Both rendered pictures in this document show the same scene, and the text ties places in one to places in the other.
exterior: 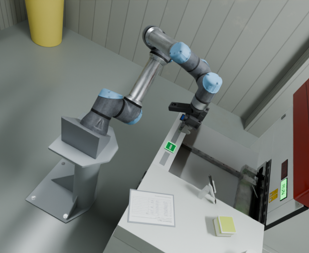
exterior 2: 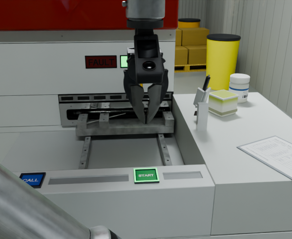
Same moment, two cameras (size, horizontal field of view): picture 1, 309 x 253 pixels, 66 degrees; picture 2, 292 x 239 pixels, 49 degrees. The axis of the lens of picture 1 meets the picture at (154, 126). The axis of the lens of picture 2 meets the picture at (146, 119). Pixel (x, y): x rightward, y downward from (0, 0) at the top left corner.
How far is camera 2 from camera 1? 1.23 m
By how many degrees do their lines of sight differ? 80
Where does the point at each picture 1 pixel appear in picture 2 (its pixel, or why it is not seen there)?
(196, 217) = (235, 126)
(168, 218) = (274, 142)
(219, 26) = not seen: outside the picture
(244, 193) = (126, 123)
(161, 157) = (185, 180)
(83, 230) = not seen: outside the picture
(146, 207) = not seen: outside the picture
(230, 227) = (223, 92)
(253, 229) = (187, 98)
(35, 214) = not seen: outside the picture
